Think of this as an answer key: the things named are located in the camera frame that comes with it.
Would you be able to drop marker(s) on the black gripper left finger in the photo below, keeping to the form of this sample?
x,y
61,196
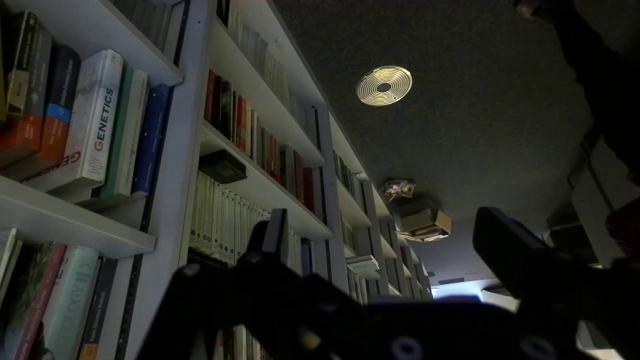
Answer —
x,y
271,236

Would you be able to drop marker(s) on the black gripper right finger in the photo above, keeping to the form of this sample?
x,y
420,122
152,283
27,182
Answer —
x,y
510,250

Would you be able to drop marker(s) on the blue book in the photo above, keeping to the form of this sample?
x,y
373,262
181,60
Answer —
x,y
150,138

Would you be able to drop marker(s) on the white Genetics book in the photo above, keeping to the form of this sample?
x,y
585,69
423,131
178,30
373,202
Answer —
x,y
91,127

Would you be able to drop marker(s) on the orange black book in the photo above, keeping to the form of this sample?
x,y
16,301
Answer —
x,y
27,88

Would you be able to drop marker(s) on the white bookshelf unit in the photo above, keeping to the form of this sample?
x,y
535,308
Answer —
x,y
247,131

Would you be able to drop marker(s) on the round ceiling light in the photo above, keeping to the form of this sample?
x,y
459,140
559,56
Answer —
x,y
384,87

